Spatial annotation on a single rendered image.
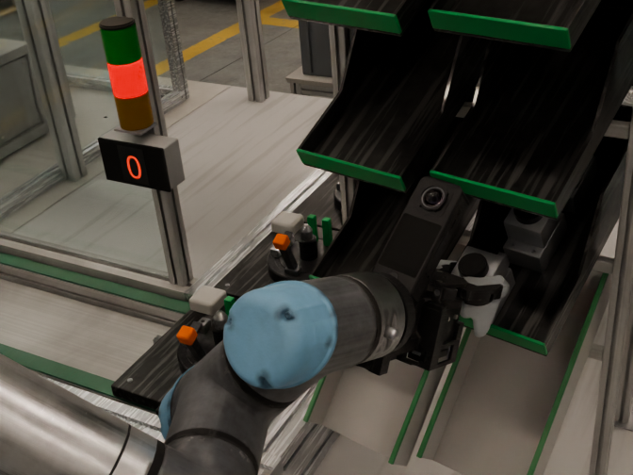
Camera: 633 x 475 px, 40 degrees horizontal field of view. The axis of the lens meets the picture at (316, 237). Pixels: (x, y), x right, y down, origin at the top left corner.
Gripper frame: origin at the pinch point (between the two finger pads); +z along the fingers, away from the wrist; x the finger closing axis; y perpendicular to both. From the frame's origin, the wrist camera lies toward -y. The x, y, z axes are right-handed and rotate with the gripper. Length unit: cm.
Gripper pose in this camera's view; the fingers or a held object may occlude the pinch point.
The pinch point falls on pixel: (478, 272)
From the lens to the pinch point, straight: 92.1
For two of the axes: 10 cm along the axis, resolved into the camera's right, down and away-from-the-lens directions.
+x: 7.9, 2.7, -5.6
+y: -1.9, 9.6, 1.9
